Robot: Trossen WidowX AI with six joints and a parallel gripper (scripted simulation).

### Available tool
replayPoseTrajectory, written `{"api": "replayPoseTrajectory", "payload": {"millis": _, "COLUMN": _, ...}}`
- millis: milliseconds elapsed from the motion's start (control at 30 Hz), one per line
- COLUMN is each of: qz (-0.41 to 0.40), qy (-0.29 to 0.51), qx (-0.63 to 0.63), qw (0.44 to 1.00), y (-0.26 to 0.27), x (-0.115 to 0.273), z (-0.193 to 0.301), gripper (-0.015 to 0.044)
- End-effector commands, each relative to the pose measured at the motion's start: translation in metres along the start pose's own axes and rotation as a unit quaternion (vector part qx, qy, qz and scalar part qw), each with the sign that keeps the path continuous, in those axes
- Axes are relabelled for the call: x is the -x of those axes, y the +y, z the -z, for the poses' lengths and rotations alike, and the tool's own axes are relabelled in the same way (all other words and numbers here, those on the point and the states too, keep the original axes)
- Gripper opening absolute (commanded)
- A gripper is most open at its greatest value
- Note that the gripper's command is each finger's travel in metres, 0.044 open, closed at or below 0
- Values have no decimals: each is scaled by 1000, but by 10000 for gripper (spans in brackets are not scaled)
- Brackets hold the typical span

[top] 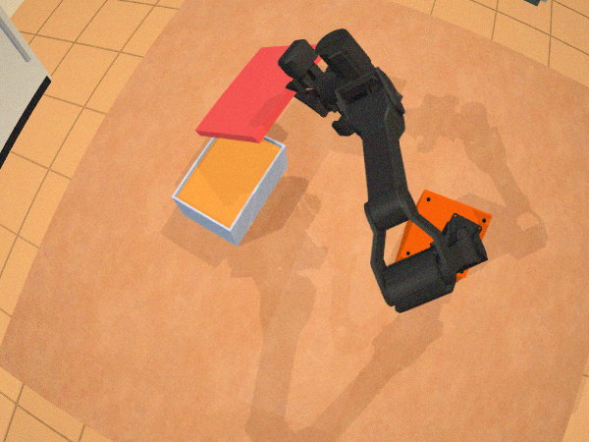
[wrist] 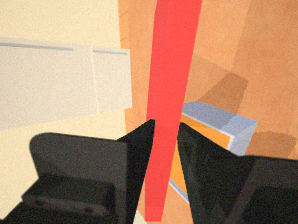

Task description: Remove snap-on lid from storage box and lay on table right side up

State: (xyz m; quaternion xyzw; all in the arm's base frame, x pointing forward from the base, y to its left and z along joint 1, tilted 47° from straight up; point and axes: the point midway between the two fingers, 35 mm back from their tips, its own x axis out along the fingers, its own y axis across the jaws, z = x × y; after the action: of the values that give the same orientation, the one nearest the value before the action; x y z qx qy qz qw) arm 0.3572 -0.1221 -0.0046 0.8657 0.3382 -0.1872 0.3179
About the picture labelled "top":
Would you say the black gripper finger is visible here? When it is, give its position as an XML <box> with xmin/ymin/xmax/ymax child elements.
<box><xmin>294</xmin><ymin>89</ymin><xmax>329</xmax><ymax>118</ymax></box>
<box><xmin>286</xmin><ymin>79</ymin><xmax>306</xmax><ymax>94</ymax></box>

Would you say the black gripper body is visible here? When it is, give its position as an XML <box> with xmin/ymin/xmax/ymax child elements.
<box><xmin>277</xmin><ymin>39</ymin><xmax>354</xmax><ymax>137</ymax></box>

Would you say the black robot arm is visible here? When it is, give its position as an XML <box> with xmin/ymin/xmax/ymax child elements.
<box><xmin>315</xmin><ymin>28</ymin><xmax>488</xmax><ymax>313</ymax></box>

